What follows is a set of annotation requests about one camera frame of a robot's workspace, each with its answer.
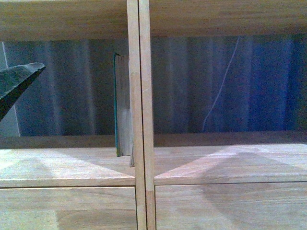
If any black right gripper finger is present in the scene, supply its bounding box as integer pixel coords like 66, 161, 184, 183
0, 63, 46, 119

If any green white paperback book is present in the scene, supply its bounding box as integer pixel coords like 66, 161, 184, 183
113, 53, 134, 167

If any dark blue curtain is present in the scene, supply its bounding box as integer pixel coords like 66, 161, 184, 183
0, 34, 307, 137

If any light wooden bookshelf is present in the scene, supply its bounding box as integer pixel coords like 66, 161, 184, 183
0, 0, 307, 230

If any thin white cable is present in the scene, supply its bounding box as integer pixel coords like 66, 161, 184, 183
202, 35, 241, 132

